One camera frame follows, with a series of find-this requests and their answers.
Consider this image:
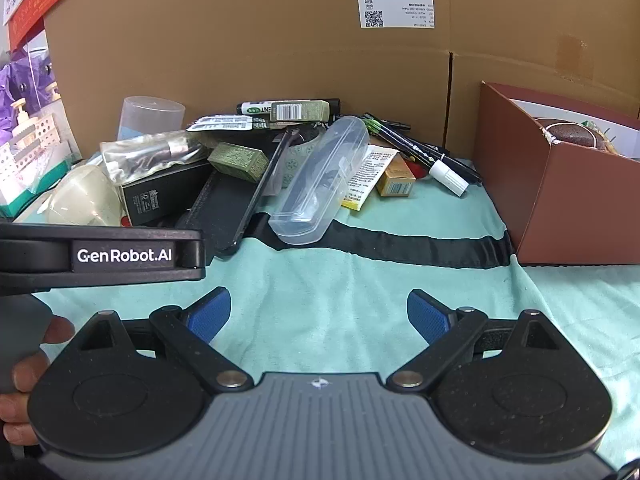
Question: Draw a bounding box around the white printed packet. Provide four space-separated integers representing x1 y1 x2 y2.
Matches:
341 145 401 211

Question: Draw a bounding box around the green and white box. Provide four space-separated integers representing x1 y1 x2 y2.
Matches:
0 152 84 222

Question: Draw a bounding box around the white perforated basket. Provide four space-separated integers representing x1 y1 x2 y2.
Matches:
0 100 67 196

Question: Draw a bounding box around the black phone case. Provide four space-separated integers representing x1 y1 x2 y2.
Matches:
176 160 281 257

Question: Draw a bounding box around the clear plastic case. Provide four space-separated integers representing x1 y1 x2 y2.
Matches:
268 115 371 246

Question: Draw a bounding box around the black pen with green clip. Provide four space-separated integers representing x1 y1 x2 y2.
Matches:
362 113 452 160

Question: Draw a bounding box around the white strip packet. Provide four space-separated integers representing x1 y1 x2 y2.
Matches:
187 114 269 132

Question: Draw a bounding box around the translucent plastic cup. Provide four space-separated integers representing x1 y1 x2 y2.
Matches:
117 96 187 142

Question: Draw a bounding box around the white capped black marker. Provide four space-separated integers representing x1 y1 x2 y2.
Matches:
380 125 472 197

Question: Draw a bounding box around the brown round ball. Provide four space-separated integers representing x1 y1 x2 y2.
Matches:
532 117 614 154

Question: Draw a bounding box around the maroon cardboard box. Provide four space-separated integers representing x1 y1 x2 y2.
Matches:
472 81 640 266

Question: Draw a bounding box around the clear plastic packet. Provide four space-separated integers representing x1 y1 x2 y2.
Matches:
99 129 207 186

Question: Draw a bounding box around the person's left hand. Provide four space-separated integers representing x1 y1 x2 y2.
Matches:
0 315 76 447

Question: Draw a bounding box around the olive barcode box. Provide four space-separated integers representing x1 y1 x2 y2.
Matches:
270 99 342 124

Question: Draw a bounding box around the green patterned tape roll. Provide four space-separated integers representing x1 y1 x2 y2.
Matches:
277 127 327 189

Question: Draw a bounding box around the black rectangular box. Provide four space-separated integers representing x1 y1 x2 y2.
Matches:
120 157 217 227

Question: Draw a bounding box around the purple plastic bag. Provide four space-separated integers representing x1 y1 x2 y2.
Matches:
0 52 64 117

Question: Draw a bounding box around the small yellow box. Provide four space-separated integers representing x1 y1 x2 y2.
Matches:
375 152 417 198

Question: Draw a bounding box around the small green box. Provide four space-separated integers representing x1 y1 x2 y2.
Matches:
207 142 271 184

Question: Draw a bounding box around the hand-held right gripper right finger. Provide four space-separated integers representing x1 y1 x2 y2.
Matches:
387 288 564 393

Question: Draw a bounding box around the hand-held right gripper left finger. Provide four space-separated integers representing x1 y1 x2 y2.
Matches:
80 286 254 393

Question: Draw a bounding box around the large cardboard box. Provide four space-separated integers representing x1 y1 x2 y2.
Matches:
44 0 640 167

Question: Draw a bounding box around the white shipping label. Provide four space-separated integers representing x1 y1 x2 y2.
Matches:
357 0 435 30

